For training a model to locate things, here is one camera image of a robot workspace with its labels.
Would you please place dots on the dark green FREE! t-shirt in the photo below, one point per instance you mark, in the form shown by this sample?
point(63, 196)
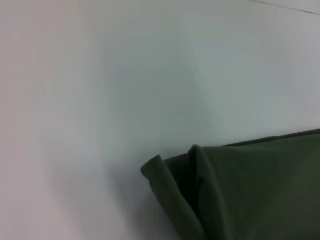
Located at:
point(250, 195)

